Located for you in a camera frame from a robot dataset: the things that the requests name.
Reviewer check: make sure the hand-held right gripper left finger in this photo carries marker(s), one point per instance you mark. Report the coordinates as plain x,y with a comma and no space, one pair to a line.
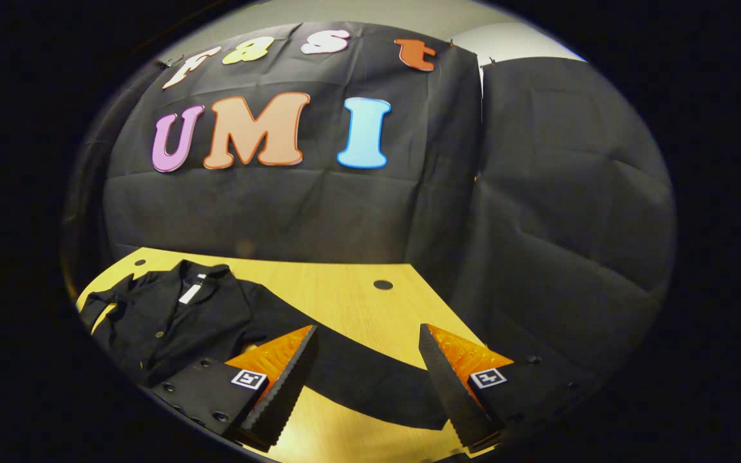
287,386

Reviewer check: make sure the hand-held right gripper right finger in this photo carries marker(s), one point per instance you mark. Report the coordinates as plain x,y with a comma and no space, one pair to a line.
451,389

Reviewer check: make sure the black buttoned jacket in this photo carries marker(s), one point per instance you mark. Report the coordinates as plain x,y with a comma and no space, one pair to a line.
152,321

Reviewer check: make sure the black backdrop cloth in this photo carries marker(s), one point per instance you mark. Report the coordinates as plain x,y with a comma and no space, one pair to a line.
345,206

